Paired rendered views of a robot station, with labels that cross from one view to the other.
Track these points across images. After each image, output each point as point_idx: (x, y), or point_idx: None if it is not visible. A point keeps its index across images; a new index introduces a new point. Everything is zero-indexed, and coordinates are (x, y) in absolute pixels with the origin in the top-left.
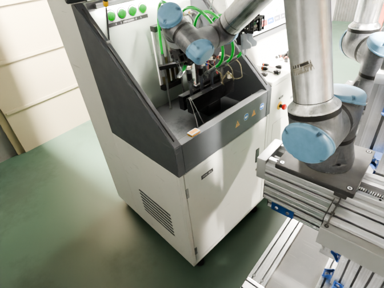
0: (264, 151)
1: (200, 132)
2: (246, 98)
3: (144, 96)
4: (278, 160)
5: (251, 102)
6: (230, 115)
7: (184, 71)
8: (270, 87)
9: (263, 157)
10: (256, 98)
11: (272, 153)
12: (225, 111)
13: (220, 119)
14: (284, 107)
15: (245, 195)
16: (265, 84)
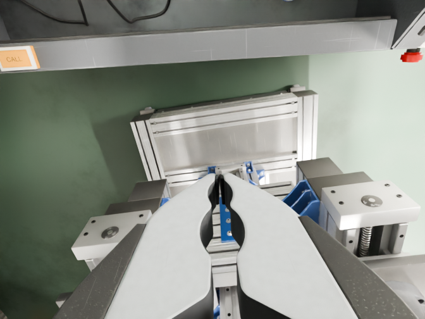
0: (93, 248)
1: (42, 68)
2: (302, 23)
3: None
4: (62, 302)
5: (289, 56)
6: (173, 62)
7: None
8: (414, 45)
9: (79, 254)
10: (317, 54)
11: (101, 257)
12: (179, 31)
13: (131, 63)
14: (406, 62)
15: None
16: (415, 30)
